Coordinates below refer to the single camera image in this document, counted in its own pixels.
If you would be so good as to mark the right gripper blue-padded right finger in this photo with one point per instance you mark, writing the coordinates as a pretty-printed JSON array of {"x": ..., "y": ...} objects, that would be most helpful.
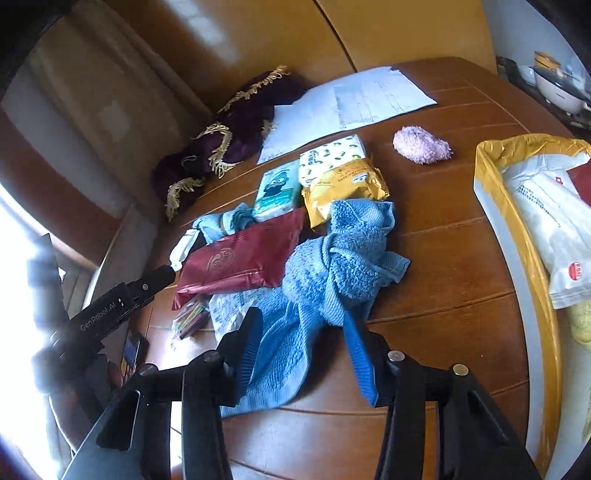
[{"x": 368, "y": 352}]

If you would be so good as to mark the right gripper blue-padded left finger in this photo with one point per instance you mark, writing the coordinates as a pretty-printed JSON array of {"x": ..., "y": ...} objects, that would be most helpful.
[{"x": 238, "y": 350}]

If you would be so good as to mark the white blue printed tissue pack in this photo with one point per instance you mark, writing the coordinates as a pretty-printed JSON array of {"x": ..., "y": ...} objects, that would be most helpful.
[{"x": 228, "y": 310}]

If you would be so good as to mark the large blue towel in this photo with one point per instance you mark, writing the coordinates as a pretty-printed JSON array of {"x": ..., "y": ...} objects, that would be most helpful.
[{"x": 325, "y": 280}]

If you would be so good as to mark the small light blue cloth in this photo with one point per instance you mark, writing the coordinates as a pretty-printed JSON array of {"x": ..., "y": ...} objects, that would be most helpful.
[{"x": 214, "y": 227}]

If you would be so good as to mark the teal bear tissue pack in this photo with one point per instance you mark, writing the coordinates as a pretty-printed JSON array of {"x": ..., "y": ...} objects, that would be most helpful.
[{"x": 279, "y": 192}]

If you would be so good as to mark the yellow orange tissue pack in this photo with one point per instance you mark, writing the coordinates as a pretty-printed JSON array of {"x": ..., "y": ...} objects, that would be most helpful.
[{"x": 357, "y": 179}]

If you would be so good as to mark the lemon print tissue pack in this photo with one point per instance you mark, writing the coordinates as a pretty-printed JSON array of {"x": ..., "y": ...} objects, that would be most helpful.
[{"x": 315, "y": 162}]

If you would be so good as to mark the yellow cloth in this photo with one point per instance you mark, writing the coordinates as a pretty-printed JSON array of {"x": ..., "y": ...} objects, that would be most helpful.
[{"x": 579, "y": 316}]

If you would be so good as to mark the pink fluffy soft ball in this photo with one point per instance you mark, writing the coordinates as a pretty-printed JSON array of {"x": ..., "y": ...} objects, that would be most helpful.
[{"x": 420, "y": 146}]

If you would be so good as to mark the dark red tissue pack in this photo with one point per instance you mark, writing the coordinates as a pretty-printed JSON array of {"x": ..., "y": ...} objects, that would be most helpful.
[{"x": 581, "y": 179}]

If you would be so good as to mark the black smartphone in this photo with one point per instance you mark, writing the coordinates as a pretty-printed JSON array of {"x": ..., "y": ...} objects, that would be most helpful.
[{"x": 134, "y": 351}]

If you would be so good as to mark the coloured pens bundle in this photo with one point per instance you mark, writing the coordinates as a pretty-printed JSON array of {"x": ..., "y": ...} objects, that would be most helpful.
[{"x": 190, "y": 317}]

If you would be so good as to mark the small white wipes packet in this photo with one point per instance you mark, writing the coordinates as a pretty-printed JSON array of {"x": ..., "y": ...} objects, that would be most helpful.
[{"x": 181, "y": 251}]

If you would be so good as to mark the dark purple gold-fringed cloth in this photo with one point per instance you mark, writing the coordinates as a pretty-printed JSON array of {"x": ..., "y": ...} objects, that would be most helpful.
[{"x": 237, "y": 132}]

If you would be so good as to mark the white paper sheets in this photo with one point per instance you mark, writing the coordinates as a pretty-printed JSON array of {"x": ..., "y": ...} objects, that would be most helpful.
[{"x": 342, "y": 105}]

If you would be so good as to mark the white electric cooking pot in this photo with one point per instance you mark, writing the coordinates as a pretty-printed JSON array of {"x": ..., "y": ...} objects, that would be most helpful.
[{"x": 560, "y": 92}]

